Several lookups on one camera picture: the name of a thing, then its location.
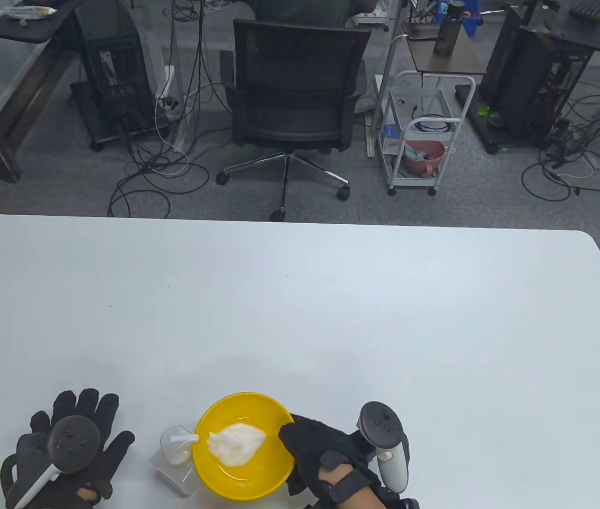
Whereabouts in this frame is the person's left hand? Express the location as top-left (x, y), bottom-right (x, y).
top-left (1, 389), bottom-right (136, 509)

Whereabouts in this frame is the clear foam dish soap pump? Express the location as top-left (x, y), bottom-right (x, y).
top-left (150, 424), bottom-right (201, 497)

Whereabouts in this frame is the pink bucket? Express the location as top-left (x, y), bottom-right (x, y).
top-left (402, 141), bottom-right (446, 178)

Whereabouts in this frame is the black desk with packet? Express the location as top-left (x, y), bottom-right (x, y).
top-left (0, 0), bottom-right (89, 44)

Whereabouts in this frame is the black mesh office chair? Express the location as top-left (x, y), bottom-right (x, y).
top-left (215, 20), bottom-right (372, 222)

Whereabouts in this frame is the black desk with keyboard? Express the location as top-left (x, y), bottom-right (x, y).
top-left (544, 0), bottom-right (600, 54)

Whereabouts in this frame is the yellow bowl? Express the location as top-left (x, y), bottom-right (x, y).
top-left (194, 392), bottom-right (296, 502)

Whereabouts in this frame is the white rolling cart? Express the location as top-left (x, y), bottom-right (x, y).
top-left (377, 72), bottom-right (477, 197)

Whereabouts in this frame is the dark water bottle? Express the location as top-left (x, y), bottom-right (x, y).
top-left (434, 1), bottom-right (464, 57)

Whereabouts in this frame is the black computer tower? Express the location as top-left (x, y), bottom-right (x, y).
top-left (74, 0), bottom-right (157, 152)
top-left (480, 8), bottom-right (592, 144)

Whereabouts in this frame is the person's right hand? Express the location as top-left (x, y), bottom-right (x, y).
top-left (278, 414), bottom-right (412, 499)

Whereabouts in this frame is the small brown side table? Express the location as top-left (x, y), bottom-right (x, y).
top-left (405, 24), bottom-right (486, 75)

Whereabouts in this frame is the person's right forearm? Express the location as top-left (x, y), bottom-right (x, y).
top-left (327, 485), bottom-right (392, 509)

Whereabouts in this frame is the black floor cable bundle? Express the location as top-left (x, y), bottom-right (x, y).
top-left (522, 95), bottom-right (600, 202)
top-left (108, 127), bottom-right (210, 218)

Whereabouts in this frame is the grey hand controller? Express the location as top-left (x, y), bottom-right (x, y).
top-left (0, 416), bottom-right (102, 509)
top-left (358, 401), bottom-right (409, 493)

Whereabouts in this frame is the black keyboard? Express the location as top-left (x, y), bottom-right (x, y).
top-left (569, 0), bottom-right (600, 22)

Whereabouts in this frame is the white power strip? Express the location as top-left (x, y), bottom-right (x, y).
top-left (156, 65), bottom-right (180, 116)

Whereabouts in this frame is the white packet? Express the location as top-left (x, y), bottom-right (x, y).
top-left (0, 5), bottom-right (58, 23)

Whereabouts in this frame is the white soap foam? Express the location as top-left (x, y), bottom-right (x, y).
top-left (207, 423), bottom-right (268, 467)

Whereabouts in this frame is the blue bin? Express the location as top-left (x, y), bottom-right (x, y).
top-left (435, 0), bottom-right (483, 38)

